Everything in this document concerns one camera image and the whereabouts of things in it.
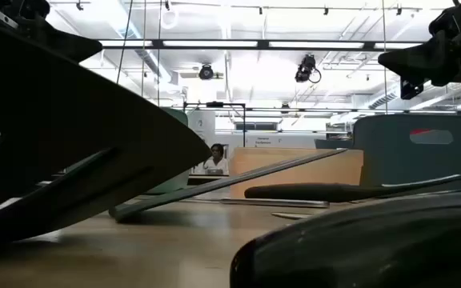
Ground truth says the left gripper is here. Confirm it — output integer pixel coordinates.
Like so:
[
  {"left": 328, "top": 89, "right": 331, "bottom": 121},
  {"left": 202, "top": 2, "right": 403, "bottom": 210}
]
[{"left": 0, "top": 0, "right": 102, "bottom": 63}]

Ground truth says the black rounded kitchen utensil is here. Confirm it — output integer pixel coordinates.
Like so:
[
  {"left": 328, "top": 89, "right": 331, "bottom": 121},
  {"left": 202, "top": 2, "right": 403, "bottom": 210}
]
[{"left": 229, "top": 190, "right": 461, "bottom": 288}]

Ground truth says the metal ruler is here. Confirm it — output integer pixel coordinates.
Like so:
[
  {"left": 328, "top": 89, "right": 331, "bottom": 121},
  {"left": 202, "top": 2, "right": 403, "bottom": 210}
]
[{"left": 182, "top": 196, "right": 331, "bottom": 210}]

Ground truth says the long grey metal utensil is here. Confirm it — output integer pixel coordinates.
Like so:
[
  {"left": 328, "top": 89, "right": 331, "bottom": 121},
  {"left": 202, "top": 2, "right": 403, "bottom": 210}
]
[{"left": 108, "top": 148, "right": 348, "bottom": 223}]

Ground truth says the grey-blue plastic bin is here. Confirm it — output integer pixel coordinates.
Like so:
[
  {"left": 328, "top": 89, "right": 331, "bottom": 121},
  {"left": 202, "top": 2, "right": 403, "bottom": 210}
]
[{"left": 352, "top": 113, "right": 461, "bottom": 198}]

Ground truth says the dark grey bin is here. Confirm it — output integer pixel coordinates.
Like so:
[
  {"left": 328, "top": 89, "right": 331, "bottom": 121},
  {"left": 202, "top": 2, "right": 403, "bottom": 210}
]
[{"left": 314, "top": 138, "right": 354, "bottom": 150}]

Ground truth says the teal plastic bin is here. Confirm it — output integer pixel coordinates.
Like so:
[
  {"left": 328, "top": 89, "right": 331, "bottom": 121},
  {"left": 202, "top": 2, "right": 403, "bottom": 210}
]
[{"left": 144, "top": 106, "right": 191, "bottom": 196}]

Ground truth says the wooden box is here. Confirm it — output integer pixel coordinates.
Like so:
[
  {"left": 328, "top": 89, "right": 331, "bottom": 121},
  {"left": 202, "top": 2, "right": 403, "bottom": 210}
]
[{"left": 228, "top": 146, "right": 364, "bottom": 200}]

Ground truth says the person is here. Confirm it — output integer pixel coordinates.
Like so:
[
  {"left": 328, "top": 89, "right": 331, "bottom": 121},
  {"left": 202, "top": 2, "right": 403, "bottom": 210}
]
[{"left": 202, "top": 142, "right": 231, "bottom": 176}]

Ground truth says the black workbench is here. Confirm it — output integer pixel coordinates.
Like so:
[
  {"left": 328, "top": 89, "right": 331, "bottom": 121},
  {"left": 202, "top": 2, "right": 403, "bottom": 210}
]
[{"left": 187, "top": 174, "right": 230, "bottom": 186}]

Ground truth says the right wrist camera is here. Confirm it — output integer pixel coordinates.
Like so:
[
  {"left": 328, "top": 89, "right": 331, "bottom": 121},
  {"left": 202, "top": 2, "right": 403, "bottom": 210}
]
[{"left": 399, "top": 78, "right": 427, "bottom": 101}]

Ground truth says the dark hanging cable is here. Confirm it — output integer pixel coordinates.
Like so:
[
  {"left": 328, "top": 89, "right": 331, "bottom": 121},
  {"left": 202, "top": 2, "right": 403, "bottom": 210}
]
[{"left": 115, "top": 0, "right": 134, "bottom": 86}]

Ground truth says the white cable ring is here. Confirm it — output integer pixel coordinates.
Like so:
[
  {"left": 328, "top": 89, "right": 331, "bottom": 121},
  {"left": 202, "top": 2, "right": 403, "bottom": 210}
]
[{"left": 160, "top": 6, "right": 180, "bottom": 30}]

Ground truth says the black hanging camera with cable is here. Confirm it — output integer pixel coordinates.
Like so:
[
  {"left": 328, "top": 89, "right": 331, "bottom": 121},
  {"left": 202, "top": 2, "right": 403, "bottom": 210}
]
[{"left": 294, "top": 54, "right": 323, "bottom": 85}]

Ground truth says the round black hanging camera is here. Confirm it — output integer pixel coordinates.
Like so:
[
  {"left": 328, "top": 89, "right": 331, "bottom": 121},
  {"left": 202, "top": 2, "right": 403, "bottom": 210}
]
[{"left": 198, "top": 62, "right": 215, "bottom": 81}]

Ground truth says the thin black metal frame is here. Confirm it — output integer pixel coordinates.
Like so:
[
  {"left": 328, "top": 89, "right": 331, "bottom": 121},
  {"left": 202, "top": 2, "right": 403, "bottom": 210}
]
[{"left": 182, "top": 101, "right": 247, "bottom": 148}]

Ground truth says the black frame bar with lights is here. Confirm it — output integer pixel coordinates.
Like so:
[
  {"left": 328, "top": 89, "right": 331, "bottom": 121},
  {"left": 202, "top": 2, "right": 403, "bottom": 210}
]
[{"left": 98, "top": 38, "right": 426, "bottom": 51}]

